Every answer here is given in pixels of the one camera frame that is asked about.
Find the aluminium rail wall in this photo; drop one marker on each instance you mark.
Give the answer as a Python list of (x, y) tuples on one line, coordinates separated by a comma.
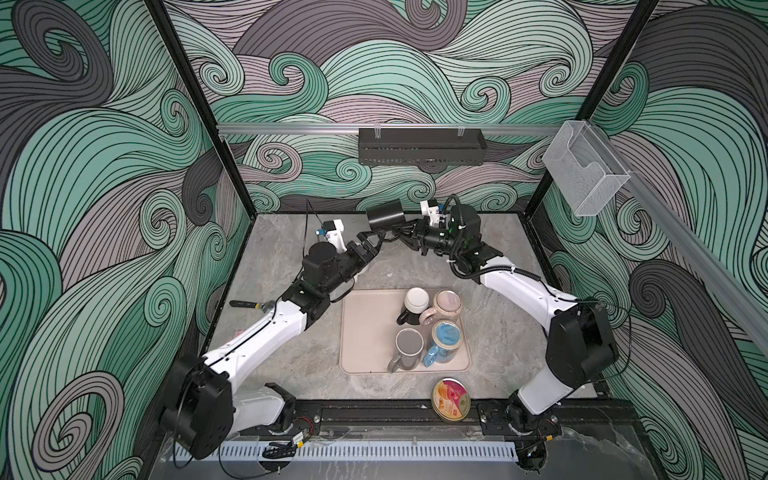
[(655, 184), (306, 128)]

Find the aluminium rail right wall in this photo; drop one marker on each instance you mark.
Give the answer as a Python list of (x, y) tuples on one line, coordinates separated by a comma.
[(655, 184)]

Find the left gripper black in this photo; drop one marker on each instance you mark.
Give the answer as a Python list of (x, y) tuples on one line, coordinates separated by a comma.
[(366, 254)]

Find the round colourful tin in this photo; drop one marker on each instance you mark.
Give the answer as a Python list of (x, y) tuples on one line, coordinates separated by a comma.
[(450, 400)]

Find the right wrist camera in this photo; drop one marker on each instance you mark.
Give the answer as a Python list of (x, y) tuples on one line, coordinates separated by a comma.
[(433, 211)]

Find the blue mug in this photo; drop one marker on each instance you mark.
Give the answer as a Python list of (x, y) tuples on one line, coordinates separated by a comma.
[(446, 338)]

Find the pink mug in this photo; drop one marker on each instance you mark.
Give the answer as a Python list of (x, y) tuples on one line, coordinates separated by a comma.
[(446, 305)]

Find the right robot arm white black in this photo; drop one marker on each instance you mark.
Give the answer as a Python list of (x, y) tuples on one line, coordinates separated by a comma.
[(580, 340)]

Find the beige plastic tray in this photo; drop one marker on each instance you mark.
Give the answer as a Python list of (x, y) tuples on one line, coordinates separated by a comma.
[(369, 329)]

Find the black wall basket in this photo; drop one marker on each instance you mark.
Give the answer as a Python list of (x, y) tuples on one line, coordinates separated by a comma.
[(406, 146)]

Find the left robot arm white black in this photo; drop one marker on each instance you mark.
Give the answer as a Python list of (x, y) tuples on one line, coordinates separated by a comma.
[(201, 403)]

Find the clear acrylic wall holder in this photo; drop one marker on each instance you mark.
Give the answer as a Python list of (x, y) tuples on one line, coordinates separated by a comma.
[(585, 166)]

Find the aluminium rail back wall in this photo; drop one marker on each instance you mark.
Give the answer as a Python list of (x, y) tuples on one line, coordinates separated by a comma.
[(306, 128)]

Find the white slotted cable duct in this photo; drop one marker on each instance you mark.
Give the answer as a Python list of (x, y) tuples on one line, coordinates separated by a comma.
[(484, 451)]

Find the grey mug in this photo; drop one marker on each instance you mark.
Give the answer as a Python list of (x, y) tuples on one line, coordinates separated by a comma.
[(409, 344)]

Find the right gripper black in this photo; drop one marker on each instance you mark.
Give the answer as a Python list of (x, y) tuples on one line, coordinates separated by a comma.
[(416, 239)]

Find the black mug white base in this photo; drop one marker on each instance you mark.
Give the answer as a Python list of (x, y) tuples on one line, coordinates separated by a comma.
[(416, 301)]

